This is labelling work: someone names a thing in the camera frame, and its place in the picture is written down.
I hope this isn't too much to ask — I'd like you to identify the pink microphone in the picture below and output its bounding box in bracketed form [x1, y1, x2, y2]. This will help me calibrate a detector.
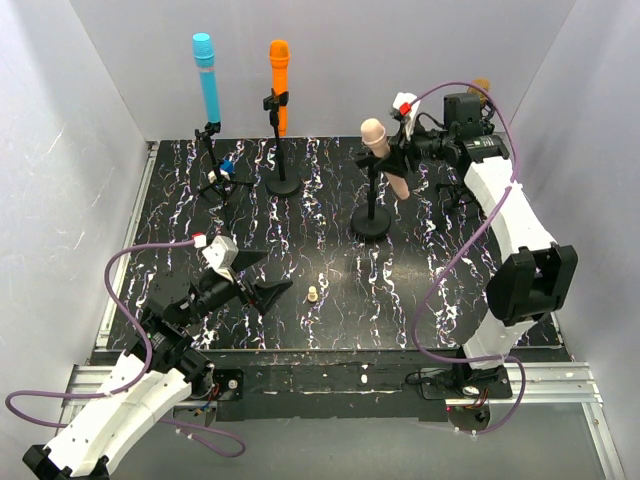
[360, 118, 410, 200]

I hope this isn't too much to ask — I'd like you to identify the tripod shock-mount mic stand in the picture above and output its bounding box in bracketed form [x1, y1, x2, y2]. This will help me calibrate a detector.
[434, 94, 497, 209]

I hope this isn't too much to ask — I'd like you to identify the round-base mic stand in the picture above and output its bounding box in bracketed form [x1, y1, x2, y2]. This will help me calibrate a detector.
[350, 151, 391, 242]
[263, 89, 302, 198]

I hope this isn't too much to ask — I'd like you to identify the gold microphone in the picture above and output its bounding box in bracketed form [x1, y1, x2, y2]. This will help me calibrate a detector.
[467, 78, 491, 96]

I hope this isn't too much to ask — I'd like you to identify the tripod clip stand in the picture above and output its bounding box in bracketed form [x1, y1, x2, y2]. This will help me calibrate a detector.
[194, 121, 257, 230]

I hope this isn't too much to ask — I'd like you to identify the orange microphone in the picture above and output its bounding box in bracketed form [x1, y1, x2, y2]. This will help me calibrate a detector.
[269, 39, 290, 136]

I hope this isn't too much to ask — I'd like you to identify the blue microphone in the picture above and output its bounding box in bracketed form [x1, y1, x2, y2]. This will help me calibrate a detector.
[192, 32, 221, 124]

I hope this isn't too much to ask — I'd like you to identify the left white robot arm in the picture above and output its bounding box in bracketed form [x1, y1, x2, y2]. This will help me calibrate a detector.
[22, 248, 293, 479]

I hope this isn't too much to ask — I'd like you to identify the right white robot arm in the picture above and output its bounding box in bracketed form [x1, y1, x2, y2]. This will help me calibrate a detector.
[360, 88, 578, 377]

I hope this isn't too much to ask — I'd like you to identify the small beige adapter piece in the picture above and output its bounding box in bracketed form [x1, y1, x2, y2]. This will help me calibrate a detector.
[307, 286, 319, 303]

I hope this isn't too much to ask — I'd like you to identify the black marbled table mat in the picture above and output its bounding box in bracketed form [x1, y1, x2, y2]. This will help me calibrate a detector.
[121, 137, 500, 350]

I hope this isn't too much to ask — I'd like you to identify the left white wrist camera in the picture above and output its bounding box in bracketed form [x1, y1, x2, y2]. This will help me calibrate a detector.
[192, 233, 239, 283]

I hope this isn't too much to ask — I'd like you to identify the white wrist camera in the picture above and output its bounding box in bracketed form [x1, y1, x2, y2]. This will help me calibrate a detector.
[192, 233, 239, 283]
[391, 92, 420, 140]

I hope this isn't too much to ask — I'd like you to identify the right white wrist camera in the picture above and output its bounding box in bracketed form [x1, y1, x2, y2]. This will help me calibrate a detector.
[391, 92, 420, 140]

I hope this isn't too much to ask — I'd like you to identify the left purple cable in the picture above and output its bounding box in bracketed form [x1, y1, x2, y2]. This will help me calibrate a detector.
[4, 232, 247, 459]

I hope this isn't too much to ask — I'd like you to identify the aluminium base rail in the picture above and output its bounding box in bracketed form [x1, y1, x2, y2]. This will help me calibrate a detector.
[44, 142, 624, 480]

